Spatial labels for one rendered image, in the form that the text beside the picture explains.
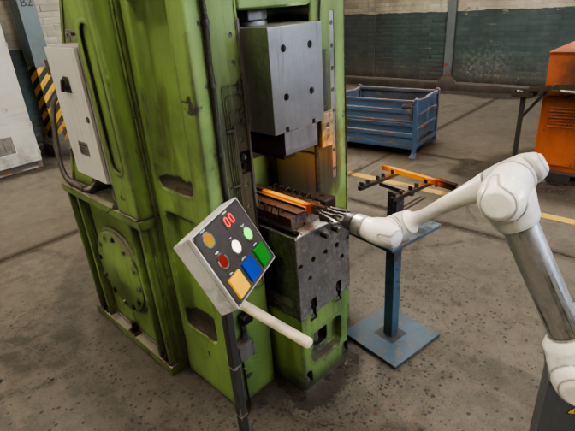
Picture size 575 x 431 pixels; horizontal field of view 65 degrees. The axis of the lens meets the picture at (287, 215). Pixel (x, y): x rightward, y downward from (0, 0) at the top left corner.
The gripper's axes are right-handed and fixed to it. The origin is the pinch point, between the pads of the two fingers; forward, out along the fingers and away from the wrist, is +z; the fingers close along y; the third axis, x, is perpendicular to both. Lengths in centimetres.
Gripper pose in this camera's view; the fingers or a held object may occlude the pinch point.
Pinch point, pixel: (317, 209)
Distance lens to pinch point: 203.6
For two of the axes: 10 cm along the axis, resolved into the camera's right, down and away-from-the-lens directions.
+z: -7.2, -2.9, 6.3
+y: 7.0, -3.5, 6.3
